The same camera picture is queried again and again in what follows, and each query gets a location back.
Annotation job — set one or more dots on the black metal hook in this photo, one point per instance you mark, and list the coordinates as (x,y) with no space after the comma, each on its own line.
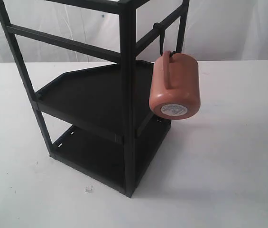
(162,35)

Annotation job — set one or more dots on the terracotta ceramic mug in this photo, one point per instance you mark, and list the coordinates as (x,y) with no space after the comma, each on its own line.
(175,91)

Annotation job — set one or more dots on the white backdrop curtain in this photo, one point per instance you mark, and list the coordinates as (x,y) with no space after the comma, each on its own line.
(215,29)

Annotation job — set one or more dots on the black metal shelf rack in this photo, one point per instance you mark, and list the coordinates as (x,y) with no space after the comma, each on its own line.
(97,120)

